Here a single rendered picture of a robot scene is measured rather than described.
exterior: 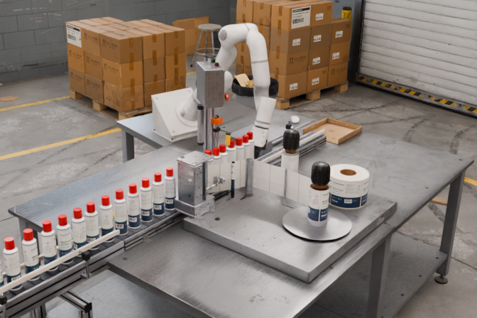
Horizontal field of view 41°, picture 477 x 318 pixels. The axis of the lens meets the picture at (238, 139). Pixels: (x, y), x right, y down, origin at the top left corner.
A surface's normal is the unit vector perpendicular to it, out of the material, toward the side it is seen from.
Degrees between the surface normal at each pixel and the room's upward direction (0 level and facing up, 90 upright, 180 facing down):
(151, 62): 87
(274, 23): 91
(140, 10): 90
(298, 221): 0
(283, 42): 90
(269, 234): 0
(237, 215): 0
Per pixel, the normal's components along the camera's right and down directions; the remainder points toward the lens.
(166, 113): 0.44, -0.50
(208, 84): 0.29, 0.36
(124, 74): 0.64, 0.29
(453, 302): 0.02, -0.93
